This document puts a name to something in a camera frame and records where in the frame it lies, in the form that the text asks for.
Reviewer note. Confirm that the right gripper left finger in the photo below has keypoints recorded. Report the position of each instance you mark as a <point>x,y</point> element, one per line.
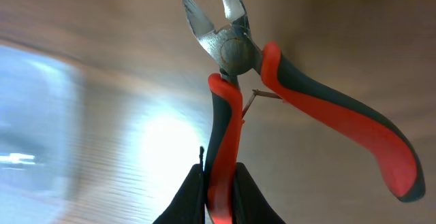
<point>188,204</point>

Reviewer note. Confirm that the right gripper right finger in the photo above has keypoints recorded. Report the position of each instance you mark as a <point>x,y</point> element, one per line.
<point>249,206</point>

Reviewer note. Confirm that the red black cutting pliers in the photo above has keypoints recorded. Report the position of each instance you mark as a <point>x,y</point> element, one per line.
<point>235,52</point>

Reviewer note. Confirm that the clear plastic container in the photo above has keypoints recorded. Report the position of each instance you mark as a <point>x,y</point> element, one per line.
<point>41,111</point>

